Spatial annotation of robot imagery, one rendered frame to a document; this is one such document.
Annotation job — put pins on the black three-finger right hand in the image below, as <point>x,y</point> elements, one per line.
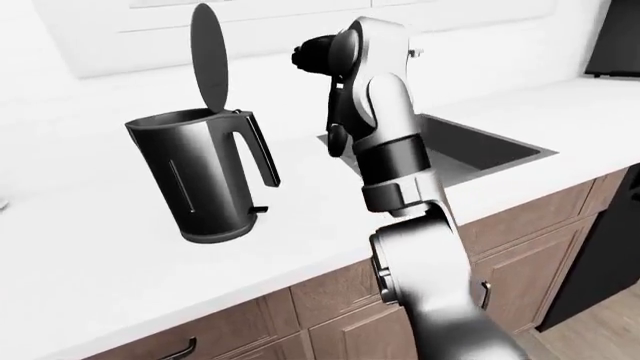
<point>315,54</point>

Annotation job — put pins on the black round kettle lid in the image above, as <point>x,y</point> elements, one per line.
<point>210,56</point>

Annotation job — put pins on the black electric kettle body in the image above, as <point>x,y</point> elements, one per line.
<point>195,176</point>

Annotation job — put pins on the silver faucet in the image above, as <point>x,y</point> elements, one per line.
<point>416,52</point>

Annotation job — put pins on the steel kitchen sink basin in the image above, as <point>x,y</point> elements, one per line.
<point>480,146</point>

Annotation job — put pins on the brown wooden base cabinet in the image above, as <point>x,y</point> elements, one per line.
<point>530,232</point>

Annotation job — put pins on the black flat appliance panel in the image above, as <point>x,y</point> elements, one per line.
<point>617,41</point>

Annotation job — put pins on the black dishwasher front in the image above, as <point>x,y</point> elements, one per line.
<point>600,255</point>

